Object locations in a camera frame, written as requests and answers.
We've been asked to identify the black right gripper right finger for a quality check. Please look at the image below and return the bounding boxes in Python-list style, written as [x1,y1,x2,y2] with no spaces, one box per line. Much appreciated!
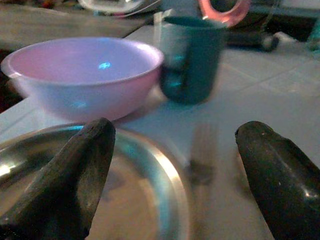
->
[234,120,320,240]

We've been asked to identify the round steel plate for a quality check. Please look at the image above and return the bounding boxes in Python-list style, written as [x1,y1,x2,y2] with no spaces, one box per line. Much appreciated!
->
[0,122,191,240]

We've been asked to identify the pink plastic ring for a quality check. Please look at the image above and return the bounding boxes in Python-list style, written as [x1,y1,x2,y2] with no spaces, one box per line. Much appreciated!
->
[197,0,252,28]

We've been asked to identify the pink plastic bowl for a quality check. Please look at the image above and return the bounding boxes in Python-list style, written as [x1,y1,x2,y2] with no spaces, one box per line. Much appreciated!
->
[0,36,165,123]

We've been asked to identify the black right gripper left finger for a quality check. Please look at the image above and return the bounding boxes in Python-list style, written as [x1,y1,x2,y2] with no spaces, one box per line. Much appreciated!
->
[0,117,117,240]

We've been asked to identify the teal plastic mug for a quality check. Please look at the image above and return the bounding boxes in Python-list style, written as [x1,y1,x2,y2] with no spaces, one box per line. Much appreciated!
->
[159,15,228,105]

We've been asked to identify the white plate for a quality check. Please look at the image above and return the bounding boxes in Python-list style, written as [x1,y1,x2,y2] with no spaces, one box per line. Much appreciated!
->
[77,0,163,18]

